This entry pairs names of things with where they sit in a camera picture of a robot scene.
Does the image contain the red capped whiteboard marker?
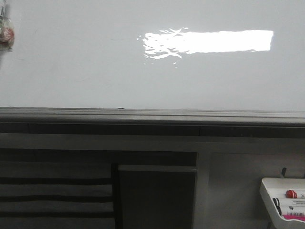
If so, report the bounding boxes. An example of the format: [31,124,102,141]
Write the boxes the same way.
[285,189,305,199]

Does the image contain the black capped whiteboard marker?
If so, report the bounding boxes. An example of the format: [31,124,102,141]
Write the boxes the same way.
[272,198,305,217]

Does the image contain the pink whiteboard marker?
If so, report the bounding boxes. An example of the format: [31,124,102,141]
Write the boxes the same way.
[282,214,305,221]

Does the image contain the dark panel with white top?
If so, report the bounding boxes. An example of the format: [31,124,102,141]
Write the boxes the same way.
[119,169,196,229]

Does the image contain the white marker tray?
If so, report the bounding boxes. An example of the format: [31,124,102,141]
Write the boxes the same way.
[260,178,305,229]

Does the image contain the grey black striped fabric organizer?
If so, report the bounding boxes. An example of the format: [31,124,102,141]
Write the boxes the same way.
[0,162,121,229]

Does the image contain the red round magnet packet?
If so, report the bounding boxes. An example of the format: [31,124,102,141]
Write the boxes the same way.
[0,0,15,51]

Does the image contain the white whiteboard with aluminium frame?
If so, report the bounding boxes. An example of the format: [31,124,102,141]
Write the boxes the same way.
[0,0,305,138]

